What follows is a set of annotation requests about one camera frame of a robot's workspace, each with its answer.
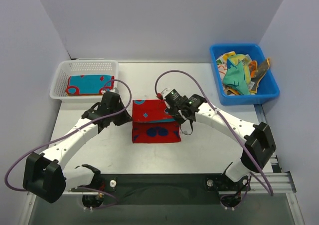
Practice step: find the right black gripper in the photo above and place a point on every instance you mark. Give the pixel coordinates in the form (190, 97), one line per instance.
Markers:
(175, 113)

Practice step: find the white perforated plastic basket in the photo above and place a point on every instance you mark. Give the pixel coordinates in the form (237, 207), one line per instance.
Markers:
(80, 67)

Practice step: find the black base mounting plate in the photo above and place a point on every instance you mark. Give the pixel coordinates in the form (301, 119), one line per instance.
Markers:
(164, 189)

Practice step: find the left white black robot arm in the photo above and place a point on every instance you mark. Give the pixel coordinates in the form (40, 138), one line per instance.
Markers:
(45, 174)

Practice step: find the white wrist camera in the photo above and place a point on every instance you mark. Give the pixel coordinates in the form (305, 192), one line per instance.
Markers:
(162, 96)
(109, 91)

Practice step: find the folded blue red towel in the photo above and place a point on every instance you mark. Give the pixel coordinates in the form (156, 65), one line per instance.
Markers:
(89, 85)

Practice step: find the yellow orange towel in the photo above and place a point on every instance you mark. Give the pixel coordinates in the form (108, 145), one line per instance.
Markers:
(249, 66)

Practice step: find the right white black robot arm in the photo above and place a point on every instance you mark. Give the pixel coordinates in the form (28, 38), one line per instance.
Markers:
(256, 140)

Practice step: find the red blue tiger towel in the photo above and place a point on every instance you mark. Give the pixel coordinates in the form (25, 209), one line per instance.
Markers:
(152, 125)

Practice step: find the green teal crumpled towel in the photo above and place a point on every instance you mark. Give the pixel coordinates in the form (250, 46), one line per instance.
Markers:
(238, 77)

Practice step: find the white patterned towel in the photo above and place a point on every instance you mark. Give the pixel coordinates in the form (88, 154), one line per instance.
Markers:
(222, 62)

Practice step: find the blue plastic bin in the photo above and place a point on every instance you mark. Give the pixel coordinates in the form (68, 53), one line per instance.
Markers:
(268, 88)

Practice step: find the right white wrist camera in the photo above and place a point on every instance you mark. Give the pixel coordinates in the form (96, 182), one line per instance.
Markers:
(162, 96)

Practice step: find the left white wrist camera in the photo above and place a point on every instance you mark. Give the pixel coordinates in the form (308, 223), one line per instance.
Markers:
(109, 91)

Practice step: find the grey orange-edged towel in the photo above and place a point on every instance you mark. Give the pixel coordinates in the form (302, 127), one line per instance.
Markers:
(257, 72)

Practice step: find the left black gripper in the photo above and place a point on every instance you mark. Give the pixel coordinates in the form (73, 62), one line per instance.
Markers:
(122, 115)

